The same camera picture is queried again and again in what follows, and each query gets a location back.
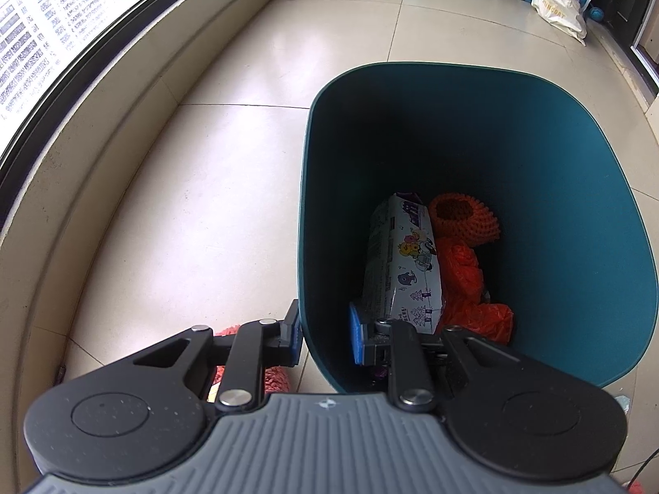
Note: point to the small blue ball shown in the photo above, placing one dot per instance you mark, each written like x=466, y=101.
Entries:
x=597, y=14

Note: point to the white purple snack packet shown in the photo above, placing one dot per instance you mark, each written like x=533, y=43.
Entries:
x=406, y=257

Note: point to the teal plastic waste bin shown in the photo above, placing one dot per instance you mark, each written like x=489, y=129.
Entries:
x=556, y=175

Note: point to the black window frame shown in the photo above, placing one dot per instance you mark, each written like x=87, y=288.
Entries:
x=77, y=77

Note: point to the coral fuzzy slipper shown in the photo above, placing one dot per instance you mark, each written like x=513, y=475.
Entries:
x=278, y=378

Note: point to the white shopping bag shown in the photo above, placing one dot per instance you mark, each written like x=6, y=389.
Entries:
x=558, y=10

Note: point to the orange plastic bag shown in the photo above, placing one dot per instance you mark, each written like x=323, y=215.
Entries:
x=463, y=288

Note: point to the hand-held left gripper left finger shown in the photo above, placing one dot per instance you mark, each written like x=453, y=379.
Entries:
x=296, y=339

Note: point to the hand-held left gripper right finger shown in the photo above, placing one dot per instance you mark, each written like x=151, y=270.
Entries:
x=356, y=337

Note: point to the teal dotted paper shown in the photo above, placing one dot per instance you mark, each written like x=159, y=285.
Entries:
x=622, y=404

